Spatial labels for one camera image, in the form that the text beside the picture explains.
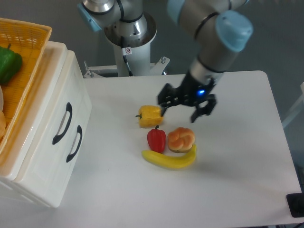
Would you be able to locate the yellow banana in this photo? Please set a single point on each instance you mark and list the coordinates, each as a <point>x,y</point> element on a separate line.
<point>170,162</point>

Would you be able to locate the green bell pepper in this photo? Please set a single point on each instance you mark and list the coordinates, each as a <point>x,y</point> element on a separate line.
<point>10,64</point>

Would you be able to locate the white plate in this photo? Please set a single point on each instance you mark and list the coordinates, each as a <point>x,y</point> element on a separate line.
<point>1,100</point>

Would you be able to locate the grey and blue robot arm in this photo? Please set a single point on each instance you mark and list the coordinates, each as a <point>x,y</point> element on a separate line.
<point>214,24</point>

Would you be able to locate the white frame at right edge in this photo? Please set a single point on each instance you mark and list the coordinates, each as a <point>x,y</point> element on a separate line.
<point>295,109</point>

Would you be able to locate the red bell pepper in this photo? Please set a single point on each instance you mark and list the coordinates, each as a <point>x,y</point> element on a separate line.
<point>156,139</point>

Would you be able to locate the knotted bread roll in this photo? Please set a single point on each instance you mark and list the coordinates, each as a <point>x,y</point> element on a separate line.
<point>181,140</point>

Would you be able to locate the round bread in basket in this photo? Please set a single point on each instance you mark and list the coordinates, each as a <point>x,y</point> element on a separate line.
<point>2,125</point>

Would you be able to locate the white plastic drawer cabinet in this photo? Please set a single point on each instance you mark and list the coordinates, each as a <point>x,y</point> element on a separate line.
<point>30,117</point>

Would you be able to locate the black device at table edge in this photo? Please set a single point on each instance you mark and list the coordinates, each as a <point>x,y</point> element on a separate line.
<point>296,204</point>

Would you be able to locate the yellow bell pepper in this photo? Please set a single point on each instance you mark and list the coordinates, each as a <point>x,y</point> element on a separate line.
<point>149,116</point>

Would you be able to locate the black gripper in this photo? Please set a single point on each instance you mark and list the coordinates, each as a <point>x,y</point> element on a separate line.
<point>191,93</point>

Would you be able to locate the orange wicker basket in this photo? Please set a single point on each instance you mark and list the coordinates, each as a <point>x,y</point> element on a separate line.
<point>29,40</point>

